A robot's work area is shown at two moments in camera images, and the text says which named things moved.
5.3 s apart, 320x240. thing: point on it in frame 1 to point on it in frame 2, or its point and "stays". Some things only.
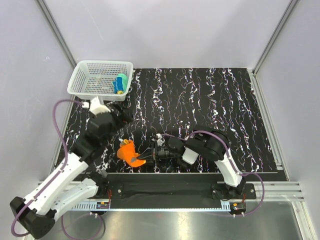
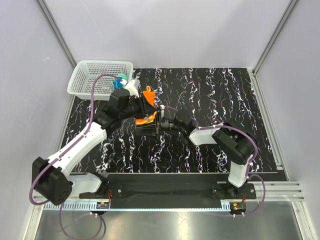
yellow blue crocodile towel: x=120 y=83 stays
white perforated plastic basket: x=94 y=78 stays
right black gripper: x=147 y=155 to x=151 y=129
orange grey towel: x=126 y=152 to x=150 y=109
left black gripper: x=124 y=118 to x=140 y=101
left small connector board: x=102 y=205 stays
